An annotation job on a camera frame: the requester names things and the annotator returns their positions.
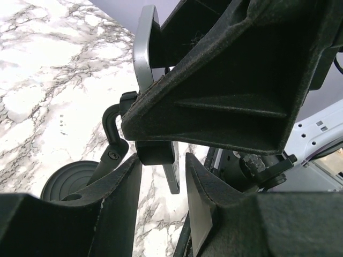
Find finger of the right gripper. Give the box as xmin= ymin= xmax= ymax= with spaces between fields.
xmin=122 ymin=1 xmax=342 ymax=155
xmin=148 ymin=1 xmax=231 ymax=67

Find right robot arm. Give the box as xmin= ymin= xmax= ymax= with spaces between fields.
xmin=122 ymin=1 xmax=342 ymax=193

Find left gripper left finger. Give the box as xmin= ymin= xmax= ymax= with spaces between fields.
xmin=1 ymin=154 xmax=141 ymax=256

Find grey black phone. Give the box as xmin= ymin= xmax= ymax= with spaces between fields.
xmin=133 ymin=5 xmax=180 ymax=194

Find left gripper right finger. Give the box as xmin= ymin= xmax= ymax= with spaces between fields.
xmin=185 ymin=153 xmax=342 ymax=256

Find black phone stand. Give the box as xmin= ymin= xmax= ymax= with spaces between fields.
xmin=40 ymin=90 xmax=177 ymax=201

